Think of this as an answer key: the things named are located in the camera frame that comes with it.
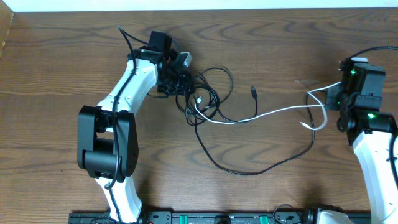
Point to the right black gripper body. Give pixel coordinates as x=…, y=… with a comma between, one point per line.
x=337, y=99

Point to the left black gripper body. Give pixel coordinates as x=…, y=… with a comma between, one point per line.
x=177, y=83

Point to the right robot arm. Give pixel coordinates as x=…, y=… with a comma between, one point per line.
x=371, y=133

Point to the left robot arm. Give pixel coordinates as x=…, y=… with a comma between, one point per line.
x=107, y=137

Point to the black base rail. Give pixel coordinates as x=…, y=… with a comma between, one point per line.
x=166, y=217

